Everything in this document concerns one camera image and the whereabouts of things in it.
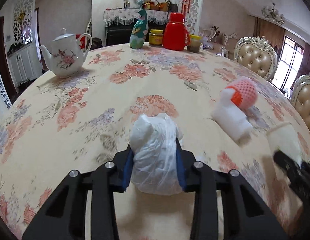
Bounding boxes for white ornate sofa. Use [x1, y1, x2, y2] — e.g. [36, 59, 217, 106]
[199, 26, 237, 58]

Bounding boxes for yellow label jar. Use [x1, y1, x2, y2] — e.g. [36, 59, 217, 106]
[148, 29, 163, 47]

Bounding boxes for far beige tufted chair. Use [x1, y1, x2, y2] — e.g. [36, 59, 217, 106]
[233, 36, 278, 81]

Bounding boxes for red gift bag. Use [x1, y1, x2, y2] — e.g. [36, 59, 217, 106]
[76, 33, 92, 50]

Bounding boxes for chandelier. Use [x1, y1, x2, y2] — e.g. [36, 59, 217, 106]
[261, 2, 285, 25]

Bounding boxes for white floral teapot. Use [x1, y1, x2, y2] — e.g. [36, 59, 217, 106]
[39, 28, 89, 78]

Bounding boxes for brown curtains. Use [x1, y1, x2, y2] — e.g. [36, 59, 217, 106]
[253, 18, 285, 57]

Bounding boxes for torn paper cup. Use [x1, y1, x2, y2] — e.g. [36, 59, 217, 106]
[266, 122, 303, 166]

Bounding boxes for white plastic bag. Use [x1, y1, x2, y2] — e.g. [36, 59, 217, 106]
[129, 113, 183, 196]

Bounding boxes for red thermos jug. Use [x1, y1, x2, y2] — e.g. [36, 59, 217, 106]
[163, 12, 190, 51]

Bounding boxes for black handbag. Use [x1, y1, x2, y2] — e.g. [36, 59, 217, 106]
[164, 0, 178, 12]

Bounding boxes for beige tufted chair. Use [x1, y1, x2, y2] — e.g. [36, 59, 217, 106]
[291, 75, 310, 132]
[233, 36, 278, 81]

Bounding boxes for near beige tufted chair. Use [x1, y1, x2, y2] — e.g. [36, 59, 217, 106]
[291, 75, 310, 132]

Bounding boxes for teal ceramic vase bottle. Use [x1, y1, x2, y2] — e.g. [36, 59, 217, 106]
[129, 9, 148, 49]

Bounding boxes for black piano with lace cover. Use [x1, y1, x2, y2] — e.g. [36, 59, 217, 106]
[103, 9, 170, 46]

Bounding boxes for dark contents glass jar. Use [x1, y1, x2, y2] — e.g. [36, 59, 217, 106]
[187, 34, 202, 53]

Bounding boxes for white cabinet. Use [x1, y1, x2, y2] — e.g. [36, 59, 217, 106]
[8, 43, 42, 86]

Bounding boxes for white carved screen panel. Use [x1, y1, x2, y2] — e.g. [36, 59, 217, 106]
[173, 0, 203, 35]

